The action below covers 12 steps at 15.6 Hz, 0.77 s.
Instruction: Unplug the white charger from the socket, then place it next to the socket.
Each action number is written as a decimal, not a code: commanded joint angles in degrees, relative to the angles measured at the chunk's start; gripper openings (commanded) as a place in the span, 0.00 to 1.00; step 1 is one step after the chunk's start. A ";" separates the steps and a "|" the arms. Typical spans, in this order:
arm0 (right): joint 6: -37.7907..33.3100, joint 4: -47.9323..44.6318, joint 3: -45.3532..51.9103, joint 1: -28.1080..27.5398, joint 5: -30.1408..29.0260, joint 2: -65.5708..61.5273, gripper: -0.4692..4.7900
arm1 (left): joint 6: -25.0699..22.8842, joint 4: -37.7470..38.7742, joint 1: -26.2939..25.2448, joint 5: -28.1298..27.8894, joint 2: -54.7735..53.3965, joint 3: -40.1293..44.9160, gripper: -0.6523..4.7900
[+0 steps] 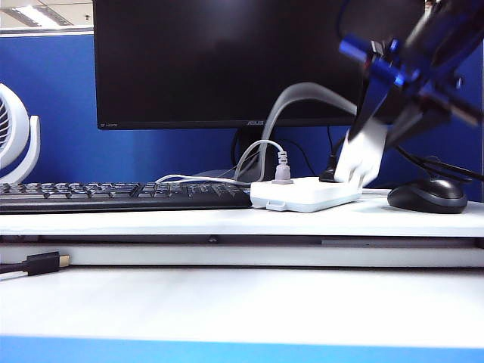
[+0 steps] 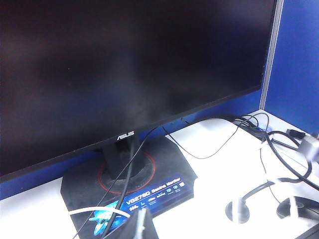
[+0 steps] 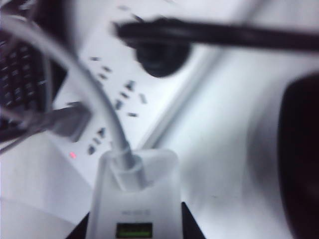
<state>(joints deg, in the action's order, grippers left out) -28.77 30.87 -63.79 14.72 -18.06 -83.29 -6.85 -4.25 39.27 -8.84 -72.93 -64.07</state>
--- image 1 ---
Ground black keyboard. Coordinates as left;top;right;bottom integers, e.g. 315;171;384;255
0;181;253;214

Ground black ASUS monitor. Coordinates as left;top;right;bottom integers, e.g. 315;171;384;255
93;0;425;185

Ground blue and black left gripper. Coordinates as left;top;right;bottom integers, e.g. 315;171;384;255
340;33;484;148

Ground black HDMI cable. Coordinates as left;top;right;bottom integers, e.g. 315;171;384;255
0;250;71;281

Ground blue office partition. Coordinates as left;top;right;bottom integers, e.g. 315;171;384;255
0;23;484;194

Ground white power strip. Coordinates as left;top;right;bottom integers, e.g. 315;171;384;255
250;176;363;213

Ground white desk fan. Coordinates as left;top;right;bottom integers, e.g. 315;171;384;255
0;83;42;185

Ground ceiling fluorescent light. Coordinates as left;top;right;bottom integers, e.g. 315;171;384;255
5;5;73;27

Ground white charger block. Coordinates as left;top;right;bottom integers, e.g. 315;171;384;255
334;116;389;188

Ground black and grey mouse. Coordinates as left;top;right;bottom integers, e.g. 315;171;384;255
387;178;469;215

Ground black plug with thick cable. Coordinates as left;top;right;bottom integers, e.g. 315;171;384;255
319;145;477;185

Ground grey plug with cable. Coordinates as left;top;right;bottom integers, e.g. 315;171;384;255
234;139;294;186

